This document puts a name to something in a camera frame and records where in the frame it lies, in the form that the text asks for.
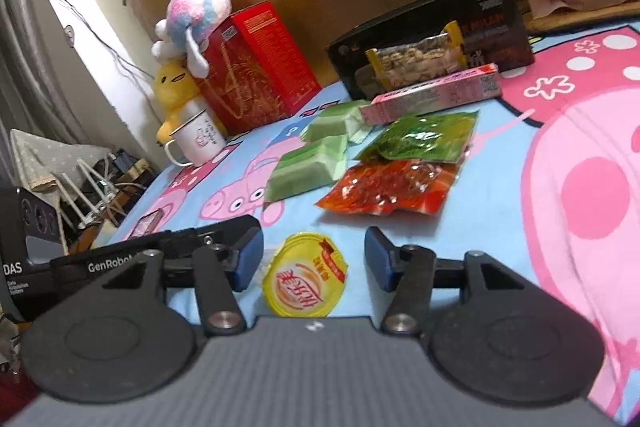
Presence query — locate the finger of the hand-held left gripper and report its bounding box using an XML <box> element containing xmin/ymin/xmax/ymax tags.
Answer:
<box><xmin>150</xmin><ymin>214</ymin><xmax>262</xmax><ymax>264</ymax></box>

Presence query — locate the dark green snack packet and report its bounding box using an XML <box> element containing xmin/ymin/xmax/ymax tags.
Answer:
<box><xmin>354</xmin><ymin>111</ymin><xmax>480</xmax><ymax>165</ymax></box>

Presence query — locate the white enamel mug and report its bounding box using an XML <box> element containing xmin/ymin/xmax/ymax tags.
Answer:
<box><xmin>164</xmin><ymin>103</ymin><xmax>227</xmax><ymax>168</ymax></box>

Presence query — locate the cartoon pig printed blanket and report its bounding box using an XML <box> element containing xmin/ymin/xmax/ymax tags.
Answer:
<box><xmin>100</xmin><ymin>14</ymin><xmax>640</xmax><ymax>427</ymax></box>

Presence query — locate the tall red box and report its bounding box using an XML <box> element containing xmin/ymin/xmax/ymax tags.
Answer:
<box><xmin>192</xmin><ymin>1</ymin><xmax>322</xmax><ymax>135</ymax></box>

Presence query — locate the clear yellow peanut packet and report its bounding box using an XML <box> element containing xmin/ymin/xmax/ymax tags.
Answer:
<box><xmin>365</xmin><ymin>21</ymin><xmax>468</xmax><ymax>90</ymax></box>

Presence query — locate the white folding rack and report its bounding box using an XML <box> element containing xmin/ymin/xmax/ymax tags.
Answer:
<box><xmin>50</xmin><ymin>161</ymin><xmax>123</xmax><ymax>229</ymax></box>

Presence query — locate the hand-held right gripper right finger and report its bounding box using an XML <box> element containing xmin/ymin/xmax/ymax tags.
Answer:
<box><xmin>364</xmin><ymin>227</ymin><xmax>528</xmax><ymax>338</ymax></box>

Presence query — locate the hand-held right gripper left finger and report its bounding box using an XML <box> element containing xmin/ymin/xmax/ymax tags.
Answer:
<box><xmin>102</xmin><ymin>227</ymin><xmax>264</xmax><ymax>337</ymax></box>

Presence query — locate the light green pastry packet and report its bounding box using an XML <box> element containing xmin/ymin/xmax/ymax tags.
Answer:
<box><xmin>300</xmin><ymin>99</ymin><xmax>373</xmax><ymax>145</ymax></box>
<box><xmin>263</xmin><ymin>134</ymin><xmax>349</xmax><ymax>204</ymax></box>

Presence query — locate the yellow plush toy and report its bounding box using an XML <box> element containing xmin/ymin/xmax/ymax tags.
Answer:
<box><xmin>151</xmin><ymin>59</ymin><xmax>226</xmax><ymax>145</ymax></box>

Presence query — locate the yellow jelly cup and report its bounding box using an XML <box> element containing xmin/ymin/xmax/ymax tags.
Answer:
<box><xmin>261</xmin><ymin>232</ymin><xmax>349</xmax><ymax>319</ymax></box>

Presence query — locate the brown wooden tray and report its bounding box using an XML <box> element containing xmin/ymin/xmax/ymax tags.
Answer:
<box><xmin>520</xmin><ymin>2</ymin><xmax>640</xmax><ymax>34</ymax></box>

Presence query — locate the grey curtain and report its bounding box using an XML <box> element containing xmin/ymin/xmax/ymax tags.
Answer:
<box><xmin>0</xmin><ymin>0</ymin><xmax>101</xmax><ymax>188</ymax></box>

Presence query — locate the pastel plush toy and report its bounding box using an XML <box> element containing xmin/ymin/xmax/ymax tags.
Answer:
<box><xmin>151</xmin><ymin>0</ymin><xmax>233</xmax><ymax>78</ymax></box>

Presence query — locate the red snack packet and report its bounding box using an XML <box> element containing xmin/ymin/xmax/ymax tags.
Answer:
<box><xmin>315</xmin><ymin>158</ymin><xmax>463</xmax><ymax>217</ymax></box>

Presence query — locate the grey dotted cloth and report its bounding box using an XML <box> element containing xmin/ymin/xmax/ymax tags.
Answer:
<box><xmin>10</xmin><ymin>129</ymin><xmax>112</xmax><ymax>194</ymax></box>

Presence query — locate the long pink box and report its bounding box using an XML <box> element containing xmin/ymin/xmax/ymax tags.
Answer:
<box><xmin>359</xmin><ymin>63</ymin><xmax>502</xmax><ymax>126</ymax></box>

